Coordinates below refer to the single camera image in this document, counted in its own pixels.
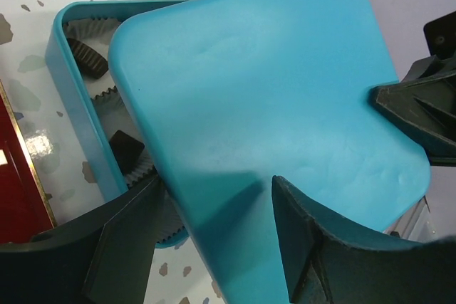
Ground white paper cup liners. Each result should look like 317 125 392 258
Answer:
63 16 186 246

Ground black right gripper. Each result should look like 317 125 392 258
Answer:
368 11 456 167

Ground red lacquer tray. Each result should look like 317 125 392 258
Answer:
1 88 57 244

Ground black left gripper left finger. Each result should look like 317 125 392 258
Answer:
1 175 165 303

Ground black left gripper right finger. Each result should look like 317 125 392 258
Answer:
271 176 455 303

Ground dark oval leaf chocolate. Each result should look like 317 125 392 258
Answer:
66 38 108 80

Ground teal tin lid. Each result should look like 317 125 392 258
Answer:
108 0 430 303

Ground teal tin box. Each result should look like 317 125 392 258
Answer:
45 0 193 250

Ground dark round chocolate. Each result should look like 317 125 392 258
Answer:
109 130 145 175

